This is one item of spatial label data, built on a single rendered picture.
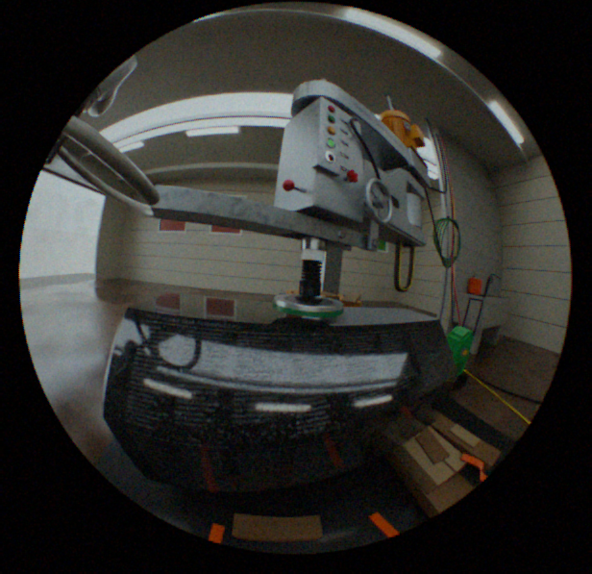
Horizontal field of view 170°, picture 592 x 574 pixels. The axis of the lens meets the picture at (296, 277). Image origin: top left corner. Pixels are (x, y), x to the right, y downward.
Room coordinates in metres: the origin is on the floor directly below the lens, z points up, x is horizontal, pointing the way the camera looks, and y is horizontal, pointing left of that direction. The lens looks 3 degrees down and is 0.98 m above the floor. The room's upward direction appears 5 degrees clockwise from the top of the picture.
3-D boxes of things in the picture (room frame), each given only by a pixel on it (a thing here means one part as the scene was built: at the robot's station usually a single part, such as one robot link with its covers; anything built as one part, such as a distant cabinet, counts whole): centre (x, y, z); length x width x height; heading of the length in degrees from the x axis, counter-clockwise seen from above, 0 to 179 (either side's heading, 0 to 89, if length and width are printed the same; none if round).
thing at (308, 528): (0.16, -0.01, 0.07); 0.30 x 0.12 x 0.12; 95
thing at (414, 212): (0.97, -0.59, 1.35); 0.19 x 0.19 x 0.20
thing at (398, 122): (0.96, -0.60, 1.90); 0.31 x 0.28 x 0.40; 35
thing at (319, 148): (0.47, -0.05, 1.37); 0.08 x 0.03 x 0.28; 125
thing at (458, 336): (1.27, -1.56, 0.43); 0.35 x 0.35 x 0.87; 84
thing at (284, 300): (0.60, -0.05, 0.88); 0.21 x 0.21 x 0.01
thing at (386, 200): (0.57, -0.21, 1.20); 0.15 x 0.10 x 0.15; 125
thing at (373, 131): (0.80, -0.33, 1.62); 0.96 x 0.25 x 0.17; 125
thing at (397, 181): (0.81, -0.38, 1.31); 0.74 x 0.23 x 0.49; 125
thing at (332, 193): (0.65, -0.11, 1.32); 0.36 x 0.22 x 0.45; 125
